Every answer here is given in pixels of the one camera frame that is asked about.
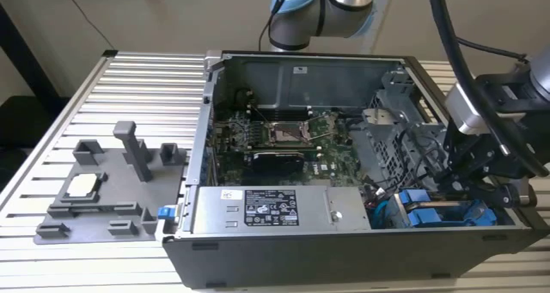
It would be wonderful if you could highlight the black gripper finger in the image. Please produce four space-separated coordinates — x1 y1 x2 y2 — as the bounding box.
454 174 534 209
433 118 486 191

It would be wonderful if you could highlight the hard disk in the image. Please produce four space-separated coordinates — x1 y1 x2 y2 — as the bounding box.
393 189 498 231

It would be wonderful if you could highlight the metal disk bay cage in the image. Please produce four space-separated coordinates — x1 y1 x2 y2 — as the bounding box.
349 69 453 194

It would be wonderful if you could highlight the green motherboard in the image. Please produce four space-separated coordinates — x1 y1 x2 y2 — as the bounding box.
213 108 375 188

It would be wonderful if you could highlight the metal socket cover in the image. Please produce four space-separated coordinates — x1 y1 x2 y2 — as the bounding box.
306 111 343 140

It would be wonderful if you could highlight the CPU socket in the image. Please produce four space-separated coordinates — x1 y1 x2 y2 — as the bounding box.
266 121 311 145

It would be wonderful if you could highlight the black graphics card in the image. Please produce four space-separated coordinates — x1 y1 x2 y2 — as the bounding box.
249 149 307 175

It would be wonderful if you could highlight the thin locking lever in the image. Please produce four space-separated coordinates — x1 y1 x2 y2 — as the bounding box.
249 103 273 126

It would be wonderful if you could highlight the black PC case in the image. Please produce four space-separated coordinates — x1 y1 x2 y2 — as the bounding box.
160 50 550 289

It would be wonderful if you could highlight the silver power supply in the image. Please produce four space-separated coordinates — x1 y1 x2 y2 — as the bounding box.
191 185 371 236

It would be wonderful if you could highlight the grey parts rack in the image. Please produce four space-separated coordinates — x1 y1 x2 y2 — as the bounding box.
32 120 190 244

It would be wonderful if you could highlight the silver CPU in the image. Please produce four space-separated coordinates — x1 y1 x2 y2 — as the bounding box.
63 173 103 198

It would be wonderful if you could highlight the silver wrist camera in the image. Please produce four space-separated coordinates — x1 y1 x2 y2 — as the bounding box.
443 79 496 136

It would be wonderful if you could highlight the coloured power wire bundle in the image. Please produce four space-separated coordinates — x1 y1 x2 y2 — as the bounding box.
363 183 390 210

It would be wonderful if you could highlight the blue data cable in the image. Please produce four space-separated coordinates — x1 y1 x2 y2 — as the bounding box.
370 198 391 229

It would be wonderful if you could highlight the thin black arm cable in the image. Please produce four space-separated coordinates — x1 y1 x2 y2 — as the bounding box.
455 37 530 64

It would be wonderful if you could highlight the white wall conduit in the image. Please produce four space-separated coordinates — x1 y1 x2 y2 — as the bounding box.
358 3 394 54

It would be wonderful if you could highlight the thin black hanging cable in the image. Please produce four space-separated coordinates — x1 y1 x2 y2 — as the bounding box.
257 0 298 51

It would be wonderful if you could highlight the thin black wire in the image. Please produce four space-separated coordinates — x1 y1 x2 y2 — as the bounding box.
58 0 118 52

